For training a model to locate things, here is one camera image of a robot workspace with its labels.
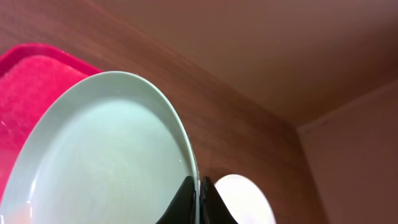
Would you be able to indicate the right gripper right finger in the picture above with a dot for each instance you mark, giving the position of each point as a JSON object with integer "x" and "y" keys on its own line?
{"x": 212, "y": 207}

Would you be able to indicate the light blue plate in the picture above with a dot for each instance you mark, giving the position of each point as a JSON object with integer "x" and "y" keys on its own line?
{"x": 111, "y": 149}

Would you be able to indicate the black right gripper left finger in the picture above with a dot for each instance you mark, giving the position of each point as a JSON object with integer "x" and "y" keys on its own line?
{"x": 181, "y": 209}

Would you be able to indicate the white plate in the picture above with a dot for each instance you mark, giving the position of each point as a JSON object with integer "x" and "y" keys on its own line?
{"x": 245, "y": 200}

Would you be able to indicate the red plastic tray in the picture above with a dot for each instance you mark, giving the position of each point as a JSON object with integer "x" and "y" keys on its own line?
{"x": 33, "y": 76}

